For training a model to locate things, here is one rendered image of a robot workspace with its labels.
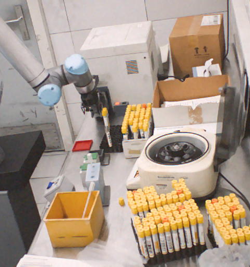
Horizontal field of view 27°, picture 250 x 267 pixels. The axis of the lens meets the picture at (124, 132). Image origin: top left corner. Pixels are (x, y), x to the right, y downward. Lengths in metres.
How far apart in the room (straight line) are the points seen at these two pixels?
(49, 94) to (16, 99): 2.02
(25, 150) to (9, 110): 1.92
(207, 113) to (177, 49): 0.68
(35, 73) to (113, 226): 0.56
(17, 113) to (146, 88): 1.82
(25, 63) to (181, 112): 0.56
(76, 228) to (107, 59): 0.86
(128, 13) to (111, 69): 1.33
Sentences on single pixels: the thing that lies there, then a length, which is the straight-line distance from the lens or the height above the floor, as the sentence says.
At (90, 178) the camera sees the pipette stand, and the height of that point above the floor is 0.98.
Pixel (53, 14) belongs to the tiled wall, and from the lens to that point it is 3.47.
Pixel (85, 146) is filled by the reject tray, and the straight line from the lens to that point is 1.95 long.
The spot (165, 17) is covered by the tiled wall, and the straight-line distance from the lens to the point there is 3.36.
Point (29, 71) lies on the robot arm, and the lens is 1.70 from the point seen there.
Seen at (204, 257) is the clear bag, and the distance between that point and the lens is 1.17.
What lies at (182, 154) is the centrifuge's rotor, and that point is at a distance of 1.59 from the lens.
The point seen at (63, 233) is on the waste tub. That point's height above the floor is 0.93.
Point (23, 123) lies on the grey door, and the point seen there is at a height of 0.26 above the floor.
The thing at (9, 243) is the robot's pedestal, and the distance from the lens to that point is 1.96.
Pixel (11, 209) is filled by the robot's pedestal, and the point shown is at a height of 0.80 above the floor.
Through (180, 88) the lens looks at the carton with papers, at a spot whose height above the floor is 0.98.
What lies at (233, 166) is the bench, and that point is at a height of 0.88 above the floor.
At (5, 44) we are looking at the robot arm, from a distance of 1.68.
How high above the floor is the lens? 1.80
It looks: 28 degrees down
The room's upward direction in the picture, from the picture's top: 11 degrees counter-clockwise
